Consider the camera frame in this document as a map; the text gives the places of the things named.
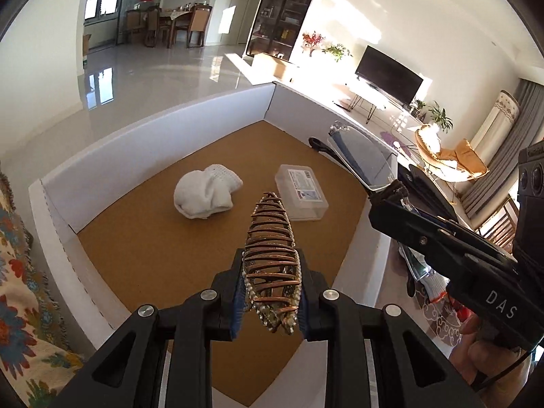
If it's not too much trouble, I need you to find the orange lounge chair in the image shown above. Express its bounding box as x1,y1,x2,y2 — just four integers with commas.
414,124,489,183

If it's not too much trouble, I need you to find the dining table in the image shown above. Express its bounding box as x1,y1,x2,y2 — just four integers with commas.
159,6,213,30

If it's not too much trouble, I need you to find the white television stand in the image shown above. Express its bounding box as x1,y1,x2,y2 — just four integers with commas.
334,83,409,125

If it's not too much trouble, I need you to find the red flower plant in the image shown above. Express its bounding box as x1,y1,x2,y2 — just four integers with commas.
301,31,326,57

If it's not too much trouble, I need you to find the green leafy plant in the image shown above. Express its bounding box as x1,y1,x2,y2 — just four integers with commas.
323,42,353,62

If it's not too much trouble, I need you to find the brown cardboard box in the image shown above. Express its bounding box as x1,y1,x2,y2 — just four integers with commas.
251,52,298,79

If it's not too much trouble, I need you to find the copper banana hair clip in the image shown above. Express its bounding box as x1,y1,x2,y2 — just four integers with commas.
241,191,303,336

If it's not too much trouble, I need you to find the grey curtain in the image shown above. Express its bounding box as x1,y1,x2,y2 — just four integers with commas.
461,79,544,230

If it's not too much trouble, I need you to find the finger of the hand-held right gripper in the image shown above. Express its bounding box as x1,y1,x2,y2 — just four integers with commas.
368,195,470,273
380,180,460,227

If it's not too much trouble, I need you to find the white cardboard box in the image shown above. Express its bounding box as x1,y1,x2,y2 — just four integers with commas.
28,82,400,408

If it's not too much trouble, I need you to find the large potted plant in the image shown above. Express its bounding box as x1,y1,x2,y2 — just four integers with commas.
427,101,453,132

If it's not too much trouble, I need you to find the dark wooden chair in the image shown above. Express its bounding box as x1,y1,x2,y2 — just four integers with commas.
478,195,521,251

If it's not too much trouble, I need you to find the dark glass cabinet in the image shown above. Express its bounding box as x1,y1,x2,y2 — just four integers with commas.
246,0,326,62

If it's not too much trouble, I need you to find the black television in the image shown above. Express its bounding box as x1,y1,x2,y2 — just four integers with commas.
355,45,425,109

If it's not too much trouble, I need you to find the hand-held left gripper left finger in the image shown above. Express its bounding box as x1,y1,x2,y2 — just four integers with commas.
50,249,248,408

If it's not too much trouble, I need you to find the person's right hand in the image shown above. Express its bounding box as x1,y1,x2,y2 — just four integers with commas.
450,315,533,389

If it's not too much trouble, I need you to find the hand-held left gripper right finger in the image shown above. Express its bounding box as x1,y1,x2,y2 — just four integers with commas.
297,259,485,408

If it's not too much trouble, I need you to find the white knit glove orange cuff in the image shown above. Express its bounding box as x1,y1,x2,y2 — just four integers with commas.
419,263,449,302

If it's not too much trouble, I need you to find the black cable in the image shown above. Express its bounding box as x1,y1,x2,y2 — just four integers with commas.
474,346,532,392

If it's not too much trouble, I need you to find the floral blanket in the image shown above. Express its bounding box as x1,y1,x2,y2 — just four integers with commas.
0,161,86,408

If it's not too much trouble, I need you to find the covered floor air conditioner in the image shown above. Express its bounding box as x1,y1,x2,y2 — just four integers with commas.
472,89,520,162

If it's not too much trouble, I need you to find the clear plastic box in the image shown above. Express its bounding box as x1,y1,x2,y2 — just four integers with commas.
274,164,330,222

